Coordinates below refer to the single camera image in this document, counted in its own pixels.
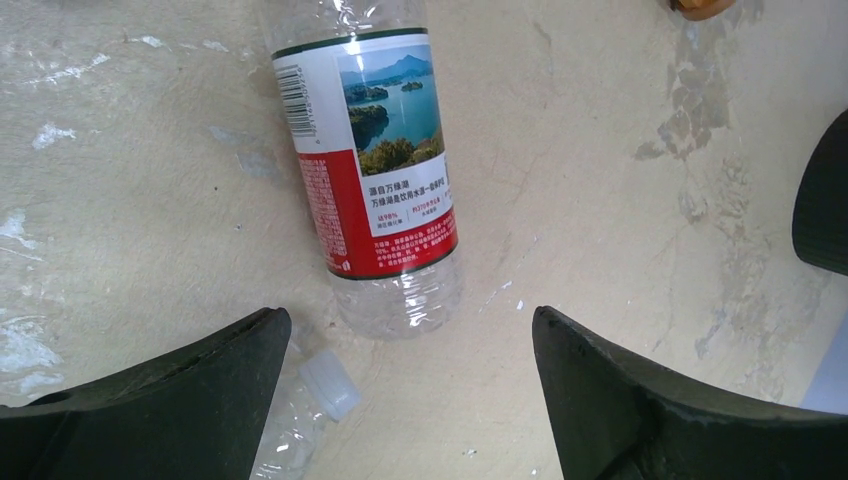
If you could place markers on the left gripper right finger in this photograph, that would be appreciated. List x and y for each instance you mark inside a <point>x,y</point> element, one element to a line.
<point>615,414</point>

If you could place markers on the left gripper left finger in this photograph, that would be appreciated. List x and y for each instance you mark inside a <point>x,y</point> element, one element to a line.
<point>197,412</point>

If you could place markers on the blue label clear bottle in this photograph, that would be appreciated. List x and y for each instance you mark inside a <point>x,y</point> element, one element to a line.
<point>314,389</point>

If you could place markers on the black ribbed waste bin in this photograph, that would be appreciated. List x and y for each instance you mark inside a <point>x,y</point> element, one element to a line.
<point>819,221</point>

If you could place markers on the red and blue label bottle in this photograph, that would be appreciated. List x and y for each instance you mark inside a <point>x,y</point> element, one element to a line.
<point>358,90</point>

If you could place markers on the wooden three-tier shelf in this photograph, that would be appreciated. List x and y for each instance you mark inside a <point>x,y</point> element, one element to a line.
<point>700,10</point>

